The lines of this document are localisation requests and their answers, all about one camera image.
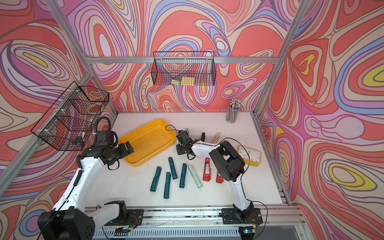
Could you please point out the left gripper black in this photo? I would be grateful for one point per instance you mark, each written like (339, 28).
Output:
(124, 151)

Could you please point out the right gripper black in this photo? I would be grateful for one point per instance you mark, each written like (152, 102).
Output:
(179, 152)

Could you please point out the yellow plastic storage tray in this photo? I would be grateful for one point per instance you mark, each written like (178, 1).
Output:
(148, 141)

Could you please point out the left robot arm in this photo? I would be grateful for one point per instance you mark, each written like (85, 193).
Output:
(68, 220)

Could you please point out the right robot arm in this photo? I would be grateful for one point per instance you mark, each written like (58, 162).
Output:
(229, 164)

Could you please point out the teal pliers upper middle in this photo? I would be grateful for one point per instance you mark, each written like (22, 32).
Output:
(173, 169)

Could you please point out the teal pliers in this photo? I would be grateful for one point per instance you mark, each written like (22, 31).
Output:
(156, 178)
(173, 169)
(167, 185)
(183, 175)

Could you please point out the beige pruning pliers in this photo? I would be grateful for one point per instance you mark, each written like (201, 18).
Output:
(216, 138)

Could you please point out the red pliers left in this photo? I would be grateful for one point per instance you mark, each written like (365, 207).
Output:
(207, 170)

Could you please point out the red pliers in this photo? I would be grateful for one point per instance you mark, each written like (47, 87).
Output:
(219, 178)
(207, 170)

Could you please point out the teal pliers right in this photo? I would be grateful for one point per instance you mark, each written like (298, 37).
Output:
(183, 175)

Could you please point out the light green pliers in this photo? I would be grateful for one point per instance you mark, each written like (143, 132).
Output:
(195, 177)

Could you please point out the red pliers right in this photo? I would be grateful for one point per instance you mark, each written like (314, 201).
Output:
(219, 178)

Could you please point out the teal pliers far left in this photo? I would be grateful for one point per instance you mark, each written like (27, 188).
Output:
(156, 178)

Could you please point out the teal pliers lower middle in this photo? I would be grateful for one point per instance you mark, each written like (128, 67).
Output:
(167, 185)

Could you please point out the pencil holder cup with pencils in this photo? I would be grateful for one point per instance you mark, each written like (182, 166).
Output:
(233, 110)

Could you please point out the yellow alarm clock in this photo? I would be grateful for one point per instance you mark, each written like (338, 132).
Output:
(251, 156)

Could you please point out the black wire basket left wall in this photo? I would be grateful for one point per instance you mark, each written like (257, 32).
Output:
(70, 120)

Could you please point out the black wire basket wall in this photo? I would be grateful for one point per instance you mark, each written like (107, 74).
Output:
(184, 68)
(70, 120)

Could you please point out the black wire basket back wall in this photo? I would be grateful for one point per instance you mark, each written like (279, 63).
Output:
(184, 68)

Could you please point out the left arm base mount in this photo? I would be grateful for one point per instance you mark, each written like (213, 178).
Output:
(132, 218)

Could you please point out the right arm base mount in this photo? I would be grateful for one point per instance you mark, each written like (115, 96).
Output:
(232, 216)

